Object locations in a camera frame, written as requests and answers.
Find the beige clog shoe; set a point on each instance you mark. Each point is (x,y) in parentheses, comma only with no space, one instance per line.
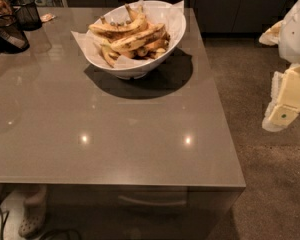
(34,213)

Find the orange banana right low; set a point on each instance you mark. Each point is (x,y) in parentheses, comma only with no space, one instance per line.
(159,45)

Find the small wrapped packet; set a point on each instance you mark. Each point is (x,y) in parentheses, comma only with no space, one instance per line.
(47,17)

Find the large spotted yellow banana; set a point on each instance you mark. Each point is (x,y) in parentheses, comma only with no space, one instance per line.
(139,39)

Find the small left yellow banana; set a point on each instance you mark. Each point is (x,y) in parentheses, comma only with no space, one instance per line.
(109,55)

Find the white ceramic bowl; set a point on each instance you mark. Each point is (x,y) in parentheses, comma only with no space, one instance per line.
(133,69)

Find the upright yellow banana back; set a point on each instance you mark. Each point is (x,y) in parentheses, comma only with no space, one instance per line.
(132,13)

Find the white paper bowl liner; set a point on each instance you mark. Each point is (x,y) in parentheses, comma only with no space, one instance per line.
(86,42)

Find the black mesh pen cup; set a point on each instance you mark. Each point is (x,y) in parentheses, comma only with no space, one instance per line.
(27,14)

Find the black mesh basket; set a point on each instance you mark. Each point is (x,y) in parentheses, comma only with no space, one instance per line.
(12,38)

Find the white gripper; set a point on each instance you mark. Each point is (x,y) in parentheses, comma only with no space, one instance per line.
(296,34)

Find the top curved yellow banana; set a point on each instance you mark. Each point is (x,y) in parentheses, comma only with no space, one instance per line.
(108,30)

